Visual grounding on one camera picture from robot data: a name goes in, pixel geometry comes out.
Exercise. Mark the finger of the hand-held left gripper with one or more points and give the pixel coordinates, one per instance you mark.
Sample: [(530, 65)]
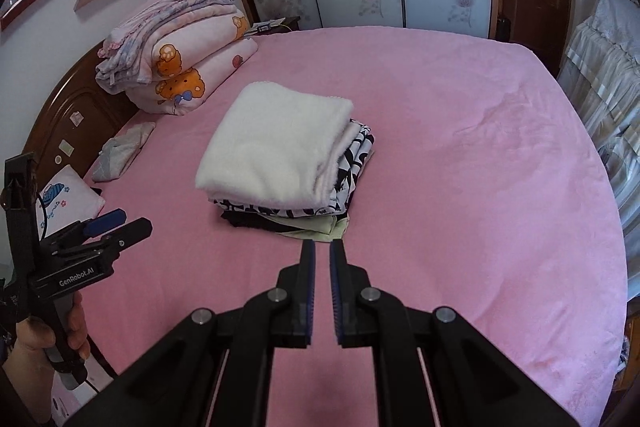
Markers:
[(135, 231), (107, 221)]

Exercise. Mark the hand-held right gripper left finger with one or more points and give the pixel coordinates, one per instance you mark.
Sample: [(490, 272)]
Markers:
[(310, 267)]

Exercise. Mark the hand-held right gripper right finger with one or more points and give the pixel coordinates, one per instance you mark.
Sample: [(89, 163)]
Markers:
[(336, 267)]

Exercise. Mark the cream fuzzy braided-trim cardigan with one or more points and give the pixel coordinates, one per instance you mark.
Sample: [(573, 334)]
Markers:
[(270, 142)]

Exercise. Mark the person's left forearm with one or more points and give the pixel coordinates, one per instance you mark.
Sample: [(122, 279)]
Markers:
[(20, 397)]

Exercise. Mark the person's left hand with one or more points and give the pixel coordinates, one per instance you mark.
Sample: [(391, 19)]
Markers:
[(32, 342)]

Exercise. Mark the light green folded garment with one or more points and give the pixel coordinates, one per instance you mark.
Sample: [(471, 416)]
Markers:
[(315, 227)]

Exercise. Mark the white pillow with blue print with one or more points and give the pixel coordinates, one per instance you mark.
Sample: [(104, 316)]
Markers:
[(70, 197)]

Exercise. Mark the small grey white cloth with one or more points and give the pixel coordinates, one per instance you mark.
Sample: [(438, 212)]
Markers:
[(120, 152)]

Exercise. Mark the black and white printed garment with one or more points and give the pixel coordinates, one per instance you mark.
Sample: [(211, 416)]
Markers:
[(355, 162)]

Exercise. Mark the brown wooden headboard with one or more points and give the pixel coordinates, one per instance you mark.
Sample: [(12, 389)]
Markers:
[(65, 107)]

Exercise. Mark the white box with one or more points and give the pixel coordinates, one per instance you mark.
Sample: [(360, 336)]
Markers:
[(70, 407)]

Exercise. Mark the pink bed blanket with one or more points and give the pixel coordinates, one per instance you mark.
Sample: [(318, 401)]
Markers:
[(450, 157)]

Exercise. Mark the pink bear print quilt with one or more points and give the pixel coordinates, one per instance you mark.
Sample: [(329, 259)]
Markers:
[(195, 77)]

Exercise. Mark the pink grey floral quilt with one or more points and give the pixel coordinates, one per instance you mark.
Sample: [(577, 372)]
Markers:
[(160, 22)]

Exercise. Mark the dark wooden nightstand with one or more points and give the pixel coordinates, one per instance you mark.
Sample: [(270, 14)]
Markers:
[(285, 24)]

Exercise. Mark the small black object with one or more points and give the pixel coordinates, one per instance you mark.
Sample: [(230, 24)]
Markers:
[(502, 29)]

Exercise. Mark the grey lace furniture cover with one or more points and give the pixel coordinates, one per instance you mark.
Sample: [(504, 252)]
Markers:
[(605, 72)]

